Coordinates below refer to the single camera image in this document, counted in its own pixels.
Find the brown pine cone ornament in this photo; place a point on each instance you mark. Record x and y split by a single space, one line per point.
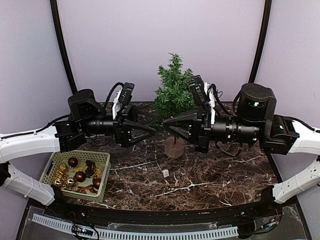
90 168

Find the black front table rail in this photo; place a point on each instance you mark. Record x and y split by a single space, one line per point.
234 215

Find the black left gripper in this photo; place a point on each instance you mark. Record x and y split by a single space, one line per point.
122 127

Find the green plastic basket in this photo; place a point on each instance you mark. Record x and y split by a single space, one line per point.
83 190

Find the white cable duct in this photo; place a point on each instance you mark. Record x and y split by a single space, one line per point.
129 233

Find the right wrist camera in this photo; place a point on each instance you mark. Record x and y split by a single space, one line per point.
203 92

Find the left black frame post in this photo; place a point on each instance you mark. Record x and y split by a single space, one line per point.
61 45

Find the black frame post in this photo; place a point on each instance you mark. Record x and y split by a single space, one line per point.
261 40
61 45

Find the small green christmas tree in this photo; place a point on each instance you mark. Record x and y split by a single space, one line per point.
173 96

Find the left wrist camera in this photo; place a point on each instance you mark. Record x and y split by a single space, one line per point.
122 99

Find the small white tag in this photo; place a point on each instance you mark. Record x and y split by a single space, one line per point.
165 173

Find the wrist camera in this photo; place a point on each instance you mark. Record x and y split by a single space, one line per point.
122 99
203 92

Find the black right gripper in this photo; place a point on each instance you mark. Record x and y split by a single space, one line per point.
202 136

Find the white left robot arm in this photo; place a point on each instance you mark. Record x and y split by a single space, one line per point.
67 133

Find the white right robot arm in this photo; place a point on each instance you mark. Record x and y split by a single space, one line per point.
255 122

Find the right black frame post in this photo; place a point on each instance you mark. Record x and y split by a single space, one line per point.
261 40

